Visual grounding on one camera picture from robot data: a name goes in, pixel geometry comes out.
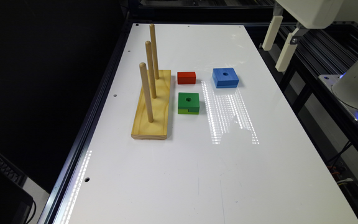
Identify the middle wooden peg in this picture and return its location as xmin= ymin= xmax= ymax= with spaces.
xmin=145 ymin=40 xmax=157 ymax=99

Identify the green block with hole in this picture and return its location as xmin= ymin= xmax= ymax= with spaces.
xmin=178 ymin=92 xmax=200 ymax=114

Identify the red rectangular block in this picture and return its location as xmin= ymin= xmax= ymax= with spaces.
xmin=177 ymin=72 xmax=196 ymax=85

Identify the blue block with hole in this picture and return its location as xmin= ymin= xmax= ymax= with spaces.
xmin=212 ymin=68 xmax=239 ymax=88

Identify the wooden peg base board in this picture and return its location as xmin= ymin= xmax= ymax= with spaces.
xmin=131 ymin=70 xmax=171 ymax=140

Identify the black monitor corner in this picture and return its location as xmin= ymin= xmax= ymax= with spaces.
xmin=0 ymin=171 xmax=32 ymax=224

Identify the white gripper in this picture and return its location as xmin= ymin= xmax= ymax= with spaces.
xmin=262 ymin=0 xmax=344 ymax=72

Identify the rear wooden peg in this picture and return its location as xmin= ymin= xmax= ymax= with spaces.
xmin=149 ymin=24 xmax=159 ymax=80

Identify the front wooden peg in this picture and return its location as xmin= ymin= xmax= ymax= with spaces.
xmin=139 ymin=62 xmax=154 ymax=123

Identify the wooden peg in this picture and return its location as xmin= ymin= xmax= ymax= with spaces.
xmin=139 ymin=62 xmax=154 ymax=123
xmin=149 ymin=24 xmax=159 ymax=80
xmin=145 ymin=40 xmax=157 ymax=99

